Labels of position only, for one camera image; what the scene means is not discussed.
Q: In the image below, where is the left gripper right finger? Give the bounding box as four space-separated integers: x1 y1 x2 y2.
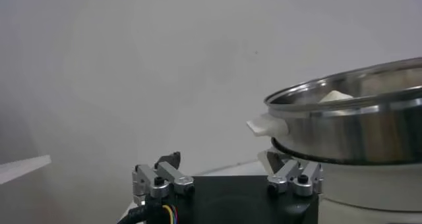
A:
266 151 324 197

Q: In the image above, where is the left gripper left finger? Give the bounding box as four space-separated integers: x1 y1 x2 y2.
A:
131 151 195 206

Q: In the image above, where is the white steamed baozi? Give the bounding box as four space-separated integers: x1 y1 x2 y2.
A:
318 90 355 103

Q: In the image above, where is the stainless steel steamer basket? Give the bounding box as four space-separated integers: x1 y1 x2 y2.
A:
246 57 422 165

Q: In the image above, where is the cream electric pot base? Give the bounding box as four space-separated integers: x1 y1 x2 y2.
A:
256 148 422 224

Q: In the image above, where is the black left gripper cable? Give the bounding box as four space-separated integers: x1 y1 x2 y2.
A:
117 202 179 224

